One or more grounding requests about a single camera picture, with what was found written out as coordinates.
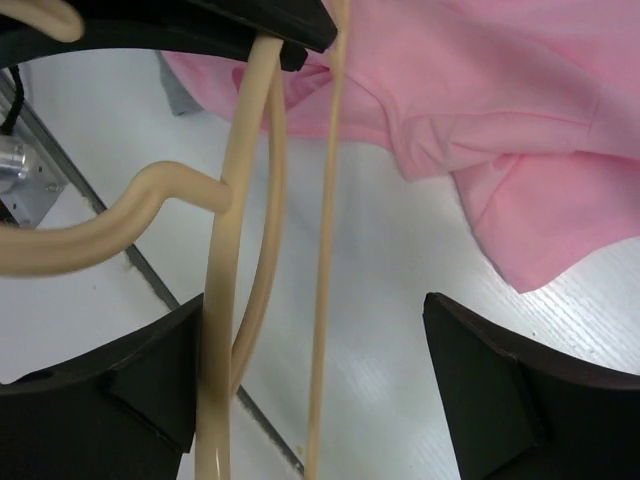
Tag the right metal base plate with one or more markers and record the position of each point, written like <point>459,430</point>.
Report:
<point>31,180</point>

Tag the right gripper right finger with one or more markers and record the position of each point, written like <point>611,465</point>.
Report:
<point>517,409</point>

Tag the pink t shirt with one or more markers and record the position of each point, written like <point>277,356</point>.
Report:
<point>531,106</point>

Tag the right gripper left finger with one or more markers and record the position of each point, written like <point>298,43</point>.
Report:
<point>125,410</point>

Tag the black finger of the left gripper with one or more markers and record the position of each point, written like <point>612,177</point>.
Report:
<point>215,28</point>

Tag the beige plastic hanger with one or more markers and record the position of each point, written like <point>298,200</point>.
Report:
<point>247,202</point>

